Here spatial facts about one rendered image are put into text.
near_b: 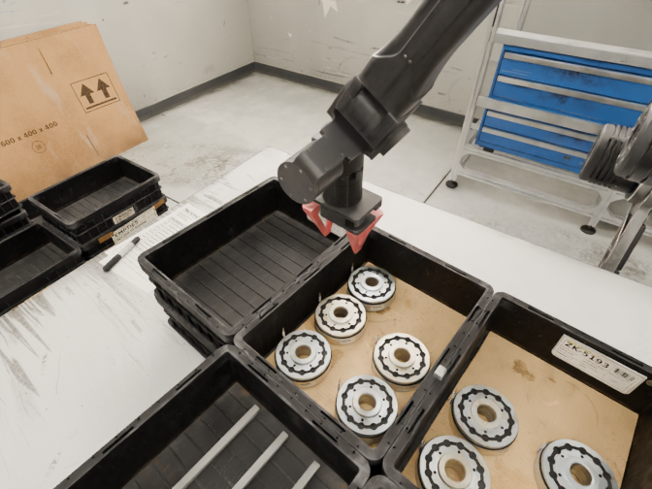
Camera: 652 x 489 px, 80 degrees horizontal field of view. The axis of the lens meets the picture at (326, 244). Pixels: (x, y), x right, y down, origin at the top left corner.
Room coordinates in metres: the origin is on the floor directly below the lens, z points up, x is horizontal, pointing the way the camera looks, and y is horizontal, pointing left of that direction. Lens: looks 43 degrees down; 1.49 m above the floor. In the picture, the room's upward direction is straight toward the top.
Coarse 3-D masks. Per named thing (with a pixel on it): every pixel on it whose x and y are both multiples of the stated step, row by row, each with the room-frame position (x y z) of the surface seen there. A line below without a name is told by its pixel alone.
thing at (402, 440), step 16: (496, 304) 0.44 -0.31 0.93; (512, 304) 0.44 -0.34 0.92; (528, 304) 0.44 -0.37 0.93; (480, 320) 0.40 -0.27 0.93; (544, 320) 0.40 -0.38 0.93; (560, 320) 0.40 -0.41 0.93; (576, 336) 0.37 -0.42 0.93; (464, 352) 0.34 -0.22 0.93; (608, 352) 0.34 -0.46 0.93; (624, 352) 0.34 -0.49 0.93; (448, 368) 0.31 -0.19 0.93; (640, 368) 0.31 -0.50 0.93; (432, 400) 0.26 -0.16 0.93; (416, 416) 0.23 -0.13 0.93; (400, 448) 0.19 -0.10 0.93; (384, 464) 0.17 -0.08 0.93; (400, 480) 0.15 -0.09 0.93
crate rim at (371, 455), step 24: (264, 312) 0.42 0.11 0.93; (480, 312) 0.42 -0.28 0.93; (240, 336) 0.37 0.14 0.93; (456, 336) 0.37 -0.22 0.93; (264, 360) 0.32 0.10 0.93; (288, 384) 0.28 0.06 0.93; (432, 384) 0.28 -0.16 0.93; (312, 408) 0.24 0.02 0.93; (408, 408) 0.25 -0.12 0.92; (336, 432) 0.21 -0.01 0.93
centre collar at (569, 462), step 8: (568, 464) 0.19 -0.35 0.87; (576, 464) 0.19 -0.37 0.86; (584, 464) 0.19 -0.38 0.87; (568, 472) 0.18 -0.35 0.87; (592, 472) 0.18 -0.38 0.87; (568, 480) 0.17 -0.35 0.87; (592, 480) 0.17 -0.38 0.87; (576, 488) 0.16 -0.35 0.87; (584, 488) 0.16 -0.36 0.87; (592, 488) 0.16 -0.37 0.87
